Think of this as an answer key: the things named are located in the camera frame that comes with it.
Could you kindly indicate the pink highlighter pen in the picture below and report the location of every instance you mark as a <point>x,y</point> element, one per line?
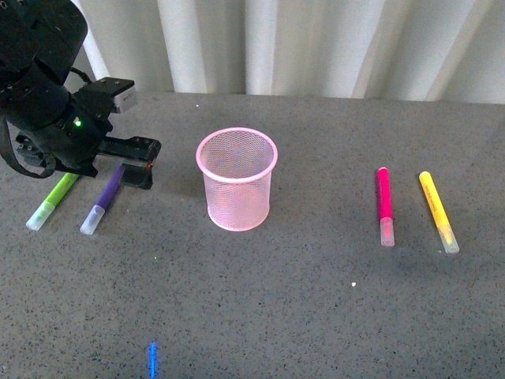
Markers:
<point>387,235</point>

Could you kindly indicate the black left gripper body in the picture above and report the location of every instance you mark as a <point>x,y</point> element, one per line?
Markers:
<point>72,142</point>

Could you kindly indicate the pink mesh pen cup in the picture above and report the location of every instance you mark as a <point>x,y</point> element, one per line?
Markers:
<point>237,164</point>

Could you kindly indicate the green highlighter pen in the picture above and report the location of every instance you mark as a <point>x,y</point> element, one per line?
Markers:
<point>51,202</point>

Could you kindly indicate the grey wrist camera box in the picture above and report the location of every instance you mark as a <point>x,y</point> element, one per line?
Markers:
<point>124,100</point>

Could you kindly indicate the yellow highlighter pen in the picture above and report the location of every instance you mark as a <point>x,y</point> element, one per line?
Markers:
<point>439,215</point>

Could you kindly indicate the white pleated curtain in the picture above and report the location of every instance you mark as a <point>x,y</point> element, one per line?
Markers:
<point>407,50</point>

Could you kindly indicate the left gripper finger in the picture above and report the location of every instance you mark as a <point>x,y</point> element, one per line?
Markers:
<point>137,175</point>

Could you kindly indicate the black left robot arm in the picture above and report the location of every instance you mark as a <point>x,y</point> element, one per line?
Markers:
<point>53,116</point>

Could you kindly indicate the purple highlighter pen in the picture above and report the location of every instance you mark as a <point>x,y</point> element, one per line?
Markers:
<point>102,204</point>

